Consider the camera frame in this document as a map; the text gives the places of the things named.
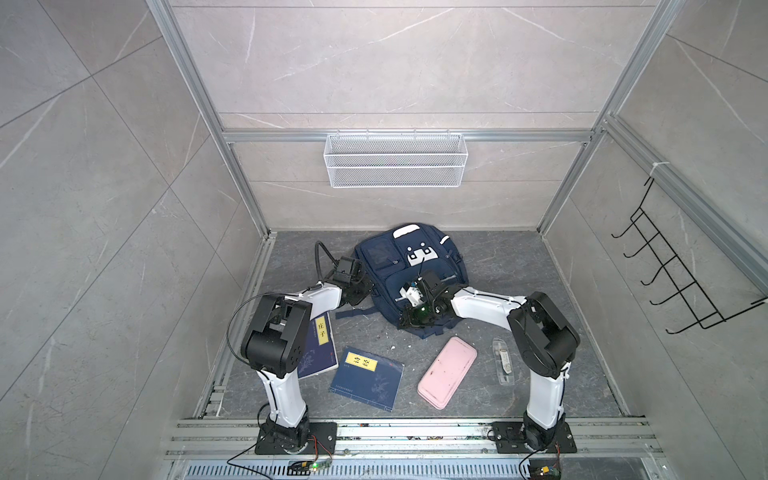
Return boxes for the aluminium frame rails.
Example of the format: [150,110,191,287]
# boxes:
[157,1,767,445]

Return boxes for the slotted aluminium floor rail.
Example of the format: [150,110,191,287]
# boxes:
[161,418,675,479]

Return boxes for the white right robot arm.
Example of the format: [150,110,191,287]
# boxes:
[395,272,580,450]

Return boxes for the blue book yellow label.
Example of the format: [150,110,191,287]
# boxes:
[329,347,404,412]

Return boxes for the clear plastic ruler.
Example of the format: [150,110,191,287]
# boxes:
[492,338,513,385]

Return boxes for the white wire mesh basket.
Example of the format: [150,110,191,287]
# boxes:
[323,132,469,188]

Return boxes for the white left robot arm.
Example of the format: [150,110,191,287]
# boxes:
[240,257,372,443]

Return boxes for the purple book yellow label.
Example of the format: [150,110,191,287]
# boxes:
[297,313,338,379]

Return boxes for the black wire hook rack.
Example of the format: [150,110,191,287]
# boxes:
[611,177,767,335]

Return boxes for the navy blue student backpack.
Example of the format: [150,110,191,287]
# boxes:
[354,223,469,339]

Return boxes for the pink pencil case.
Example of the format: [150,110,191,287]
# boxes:
[417,336,477,410]

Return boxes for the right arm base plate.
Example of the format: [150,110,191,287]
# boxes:
[487,421,578,454]

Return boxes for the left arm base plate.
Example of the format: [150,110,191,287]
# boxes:
[254,420,338,455]

